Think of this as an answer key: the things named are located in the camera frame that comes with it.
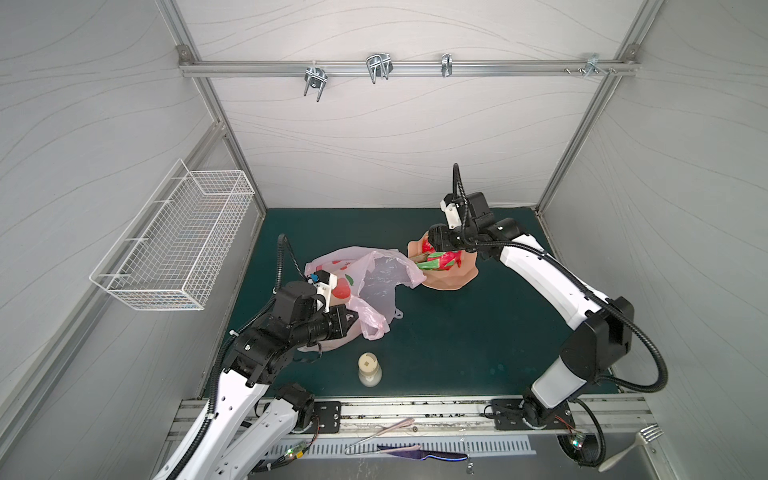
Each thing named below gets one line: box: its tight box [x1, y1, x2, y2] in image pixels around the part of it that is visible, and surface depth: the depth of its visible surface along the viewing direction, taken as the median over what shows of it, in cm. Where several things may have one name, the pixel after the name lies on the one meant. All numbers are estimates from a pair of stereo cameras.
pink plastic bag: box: [297, 247, 426, 352], surface depth 80 cm
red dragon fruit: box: [417, 238, 462, 271], surface depth 97 cm
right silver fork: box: [598, 423, 664, 472], surface depth 72 cm
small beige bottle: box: [358, 352, 383, 388], surface depth 75 cm
